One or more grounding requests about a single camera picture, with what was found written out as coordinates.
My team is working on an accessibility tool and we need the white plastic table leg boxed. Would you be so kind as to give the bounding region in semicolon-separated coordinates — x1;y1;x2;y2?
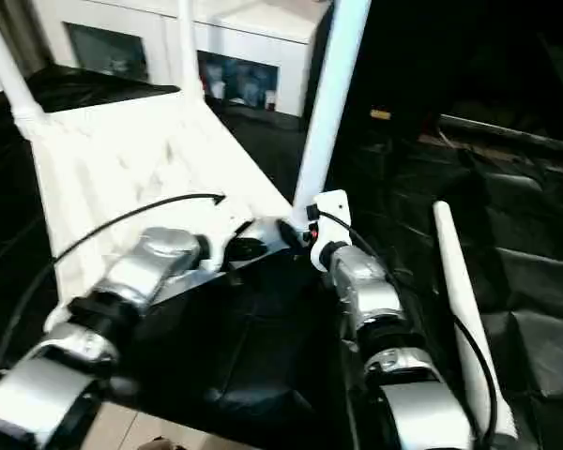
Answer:
176;0;208;108
0;6;44;138
289;0;373;236
431;200;518;441

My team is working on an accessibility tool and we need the white plastic table top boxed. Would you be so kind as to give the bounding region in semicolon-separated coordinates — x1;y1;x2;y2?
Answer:
10;87;307;330

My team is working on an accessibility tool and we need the black table mat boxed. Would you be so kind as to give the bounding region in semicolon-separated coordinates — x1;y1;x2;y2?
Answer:
0;65;563;450

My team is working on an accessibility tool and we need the white cabinet with glass doors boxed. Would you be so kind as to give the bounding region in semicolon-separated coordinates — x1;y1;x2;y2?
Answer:
32;0;324;119

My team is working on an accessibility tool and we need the grey robot foot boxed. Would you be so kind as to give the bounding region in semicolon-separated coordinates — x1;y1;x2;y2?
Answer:
139;434;180;450

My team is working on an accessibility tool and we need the long dark metal rod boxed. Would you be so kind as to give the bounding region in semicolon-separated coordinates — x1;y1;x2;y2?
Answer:
437;112;563;155

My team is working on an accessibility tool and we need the grey curtain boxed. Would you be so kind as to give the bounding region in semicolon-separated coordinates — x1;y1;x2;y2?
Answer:
0;0;49;82

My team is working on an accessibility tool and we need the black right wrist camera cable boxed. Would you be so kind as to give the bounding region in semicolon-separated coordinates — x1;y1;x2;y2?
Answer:
315;209;499;447

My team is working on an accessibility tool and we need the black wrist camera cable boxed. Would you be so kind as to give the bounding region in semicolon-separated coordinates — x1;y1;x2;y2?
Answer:
315;209;499;447
0;191;228;379

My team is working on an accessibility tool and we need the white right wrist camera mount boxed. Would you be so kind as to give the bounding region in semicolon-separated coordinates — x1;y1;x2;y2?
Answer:
302;187;354;274

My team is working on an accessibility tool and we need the black left wrist camera cable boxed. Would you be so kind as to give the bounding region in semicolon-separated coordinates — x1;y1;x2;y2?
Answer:
0;191;228;379

